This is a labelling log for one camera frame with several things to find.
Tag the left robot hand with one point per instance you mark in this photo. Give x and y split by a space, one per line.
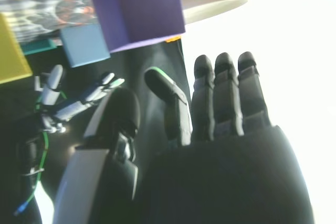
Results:
225 176

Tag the blue block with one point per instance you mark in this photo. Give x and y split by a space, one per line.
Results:
84 44

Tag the purple box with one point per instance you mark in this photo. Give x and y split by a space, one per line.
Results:
139 6

